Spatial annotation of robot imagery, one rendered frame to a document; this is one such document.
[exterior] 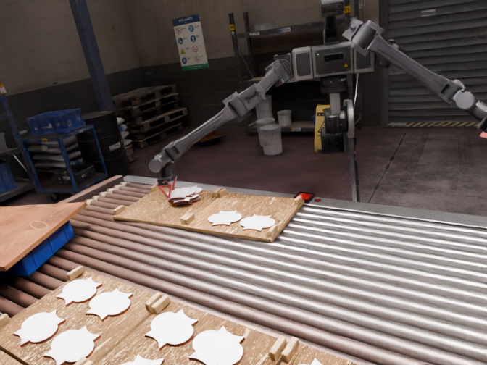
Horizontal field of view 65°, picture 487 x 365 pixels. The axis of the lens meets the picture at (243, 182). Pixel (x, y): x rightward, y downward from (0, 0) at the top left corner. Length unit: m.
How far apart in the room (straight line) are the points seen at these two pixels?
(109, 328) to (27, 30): 6.04
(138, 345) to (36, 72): 6.03
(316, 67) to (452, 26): 3.99
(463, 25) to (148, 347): 5.43
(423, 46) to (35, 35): 5.61
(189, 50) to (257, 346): 6.71
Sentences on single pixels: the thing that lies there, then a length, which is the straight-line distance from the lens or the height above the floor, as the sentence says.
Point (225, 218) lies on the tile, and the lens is 1.61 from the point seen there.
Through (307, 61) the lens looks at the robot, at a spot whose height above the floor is 1.46.
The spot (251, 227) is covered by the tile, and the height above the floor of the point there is 0.94.
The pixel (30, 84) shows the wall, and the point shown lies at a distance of 6.79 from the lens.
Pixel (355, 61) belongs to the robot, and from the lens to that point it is 2.06.
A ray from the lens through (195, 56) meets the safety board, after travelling 7.37.
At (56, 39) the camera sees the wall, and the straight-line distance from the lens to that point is 7.16.
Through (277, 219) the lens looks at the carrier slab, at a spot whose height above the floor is 0.94.
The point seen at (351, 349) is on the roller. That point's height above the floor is 0.91.
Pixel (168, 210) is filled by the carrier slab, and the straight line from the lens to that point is 1.81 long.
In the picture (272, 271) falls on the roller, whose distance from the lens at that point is 1.29.
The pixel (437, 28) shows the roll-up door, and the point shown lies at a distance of 5.91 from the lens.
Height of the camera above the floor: 1.66
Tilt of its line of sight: 22 degrees down
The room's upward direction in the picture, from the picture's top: 9 degrees counter-clockwise
